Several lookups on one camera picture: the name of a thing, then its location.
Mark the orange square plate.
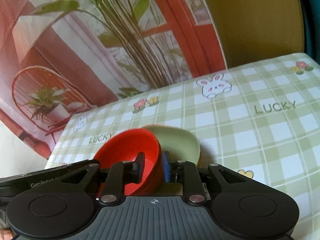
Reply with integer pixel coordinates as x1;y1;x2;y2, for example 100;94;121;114
143;124;203;169

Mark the person's left hand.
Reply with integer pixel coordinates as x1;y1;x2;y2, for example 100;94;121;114
0;229;14;240

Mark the red bowl back right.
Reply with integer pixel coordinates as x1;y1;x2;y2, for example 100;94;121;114
93;128;163;196

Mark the green plaid tablecloth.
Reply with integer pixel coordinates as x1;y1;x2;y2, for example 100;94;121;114
47;53;319;239

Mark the printed room backdrop cloth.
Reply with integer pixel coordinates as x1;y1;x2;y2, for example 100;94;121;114
1;0;227;158

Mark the olive yellow board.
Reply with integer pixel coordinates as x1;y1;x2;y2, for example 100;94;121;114
205;0;304;68

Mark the teal curtain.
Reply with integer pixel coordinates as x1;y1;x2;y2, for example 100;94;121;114
300;0;319;63

